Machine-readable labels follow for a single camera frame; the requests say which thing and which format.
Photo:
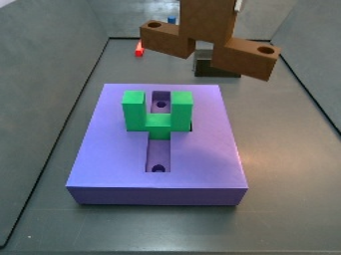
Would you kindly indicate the purple base block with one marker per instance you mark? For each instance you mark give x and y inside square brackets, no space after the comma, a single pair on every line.
[199,173]

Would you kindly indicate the blue peg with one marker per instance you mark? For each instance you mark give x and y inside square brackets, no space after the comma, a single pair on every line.
[171,19]

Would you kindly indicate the green U-shaped block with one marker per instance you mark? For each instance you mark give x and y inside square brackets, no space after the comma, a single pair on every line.
[170,114]

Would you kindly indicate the red peg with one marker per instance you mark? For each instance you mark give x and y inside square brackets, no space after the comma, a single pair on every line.
[139,49]

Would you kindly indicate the brown T-shaped block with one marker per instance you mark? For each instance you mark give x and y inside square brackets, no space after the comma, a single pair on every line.
[206,20]

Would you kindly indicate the black fixture block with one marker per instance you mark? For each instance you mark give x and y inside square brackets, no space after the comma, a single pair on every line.
[203,69]

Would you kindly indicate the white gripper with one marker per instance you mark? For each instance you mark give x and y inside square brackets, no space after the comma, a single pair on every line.
[238,5]

